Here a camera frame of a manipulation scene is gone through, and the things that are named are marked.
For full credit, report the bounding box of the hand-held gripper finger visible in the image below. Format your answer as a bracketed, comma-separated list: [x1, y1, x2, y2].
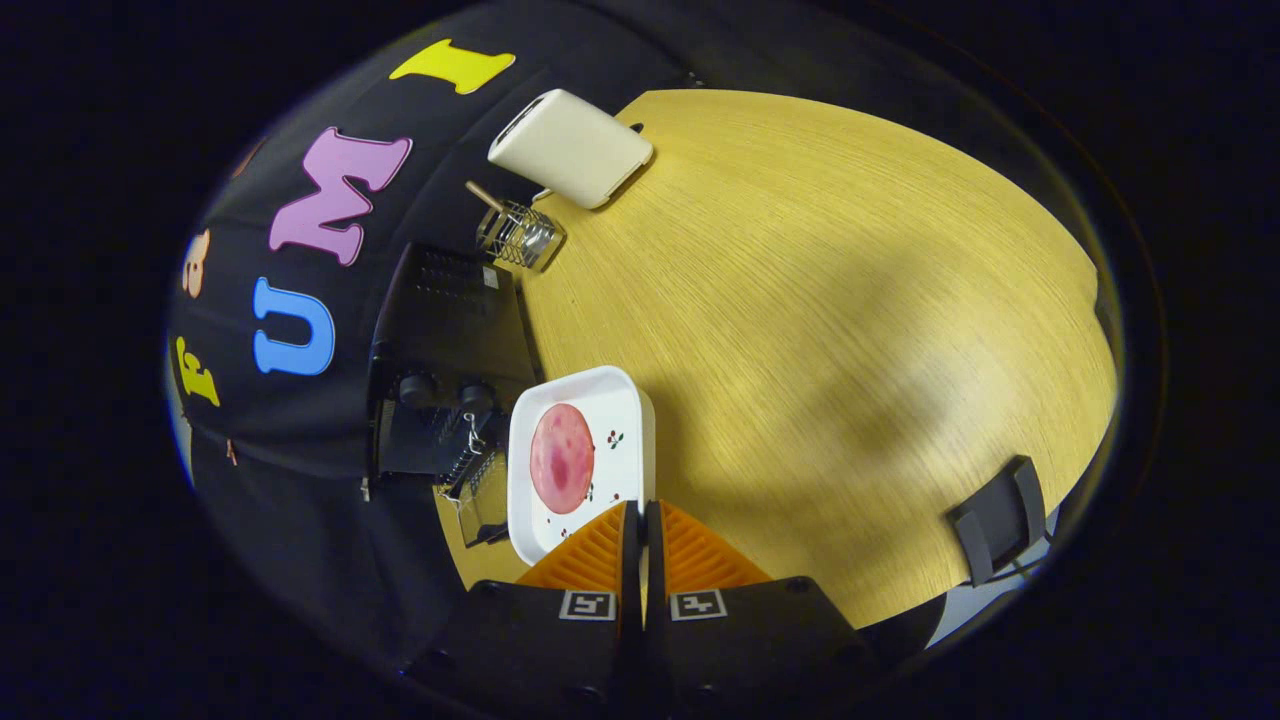
[645, 500, 881, 706]
[405, 500, 644, 706]

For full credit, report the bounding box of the pink ham slice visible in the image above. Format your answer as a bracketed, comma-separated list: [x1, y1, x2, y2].
[530, 403, 596, 515]

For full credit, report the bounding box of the white square plate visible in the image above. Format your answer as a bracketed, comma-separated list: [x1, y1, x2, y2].
[508, 366, 657, 568]

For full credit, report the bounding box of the black toaster oven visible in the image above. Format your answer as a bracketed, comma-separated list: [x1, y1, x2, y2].
[362, 242, 546, 549]

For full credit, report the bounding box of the cream pop-up toaster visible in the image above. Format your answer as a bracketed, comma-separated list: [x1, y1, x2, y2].
[487, 89, 655, 211]

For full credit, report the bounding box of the black backdrop cloth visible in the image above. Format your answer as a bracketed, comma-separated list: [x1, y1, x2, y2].
[165, 10, 721, 691]

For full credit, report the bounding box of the wire mesh utensil holder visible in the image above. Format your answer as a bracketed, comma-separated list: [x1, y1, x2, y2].
[476, 200, 567, 273]

